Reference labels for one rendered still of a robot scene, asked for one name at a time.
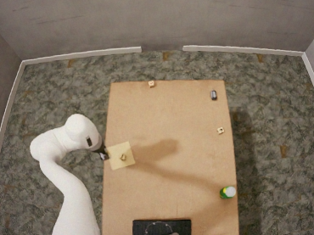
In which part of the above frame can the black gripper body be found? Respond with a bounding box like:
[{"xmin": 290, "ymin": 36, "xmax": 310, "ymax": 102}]
[{"xmin": 92, "ymin": 140, "xmax": 104, "ymax": 155}]

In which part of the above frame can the pale yellow mat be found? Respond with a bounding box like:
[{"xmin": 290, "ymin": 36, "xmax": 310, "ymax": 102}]
[{"xmin": 107, "ymin": 142, "xmax": 135, "ymax": 170}]

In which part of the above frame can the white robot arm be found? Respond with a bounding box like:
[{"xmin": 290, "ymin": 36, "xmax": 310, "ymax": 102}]
[{"xmin": 30, "ymin": 115, "xmax": 102, "ymax": 235}]

